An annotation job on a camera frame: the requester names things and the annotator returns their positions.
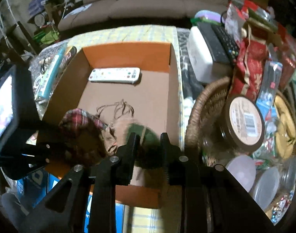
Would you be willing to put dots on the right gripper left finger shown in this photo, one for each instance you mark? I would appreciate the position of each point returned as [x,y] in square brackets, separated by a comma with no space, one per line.
[120,165]

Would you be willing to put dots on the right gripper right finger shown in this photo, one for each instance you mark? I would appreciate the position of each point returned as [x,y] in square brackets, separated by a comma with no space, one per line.
[212,200]

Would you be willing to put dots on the snowman doll plaid dress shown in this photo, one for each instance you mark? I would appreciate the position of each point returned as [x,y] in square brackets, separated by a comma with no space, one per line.
[90,138]

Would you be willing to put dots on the teal spray bottle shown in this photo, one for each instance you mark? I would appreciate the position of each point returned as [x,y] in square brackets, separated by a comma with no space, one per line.
[45,87]

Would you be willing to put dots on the white remote control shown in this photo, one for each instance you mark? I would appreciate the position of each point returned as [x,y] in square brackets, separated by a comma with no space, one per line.
[124,75]

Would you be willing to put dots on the blue UTO sportswear box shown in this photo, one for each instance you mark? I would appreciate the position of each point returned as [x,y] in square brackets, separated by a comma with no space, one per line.
[77,203]

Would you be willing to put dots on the yellow plaid tablecloth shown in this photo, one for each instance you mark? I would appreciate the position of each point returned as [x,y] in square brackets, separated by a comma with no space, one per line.
[136,219]

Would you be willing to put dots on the wicker basket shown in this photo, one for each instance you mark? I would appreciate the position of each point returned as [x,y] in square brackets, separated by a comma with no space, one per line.
[208,107]

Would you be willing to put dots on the brown lid jar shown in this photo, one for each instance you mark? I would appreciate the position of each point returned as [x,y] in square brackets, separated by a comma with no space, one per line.
[241,124]

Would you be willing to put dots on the orange cardboard box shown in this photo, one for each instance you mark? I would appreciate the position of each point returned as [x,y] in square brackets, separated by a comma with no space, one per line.
[155,100]

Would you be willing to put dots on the white plastic container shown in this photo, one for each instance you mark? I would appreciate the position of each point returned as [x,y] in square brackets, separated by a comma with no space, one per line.
[206,70]

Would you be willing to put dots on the brown sofa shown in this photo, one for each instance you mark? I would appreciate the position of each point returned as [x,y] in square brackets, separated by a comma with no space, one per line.
[113,13]

